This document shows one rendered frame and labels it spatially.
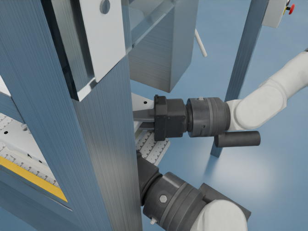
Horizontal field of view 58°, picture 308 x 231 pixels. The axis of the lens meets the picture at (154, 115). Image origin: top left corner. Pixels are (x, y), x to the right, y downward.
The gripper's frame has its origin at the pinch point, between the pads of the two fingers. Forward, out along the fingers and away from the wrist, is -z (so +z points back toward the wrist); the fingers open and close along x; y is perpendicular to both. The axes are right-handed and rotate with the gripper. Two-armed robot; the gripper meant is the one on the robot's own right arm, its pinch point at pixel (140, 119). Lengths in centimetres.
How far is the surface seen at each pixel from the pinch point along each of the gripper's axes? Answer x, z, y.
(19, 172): 7.3, -26.6, -7.4
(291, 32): 102, 153, 188
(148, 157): 10.7, 1.8, -3.0
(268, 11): 4, 49, 52
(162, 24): -24.3, 3.8, -1.6
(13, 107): -32.4, -9.4, -25.6
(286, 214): 100, 78, 13
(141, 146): 10.7, 0.2, 0.3
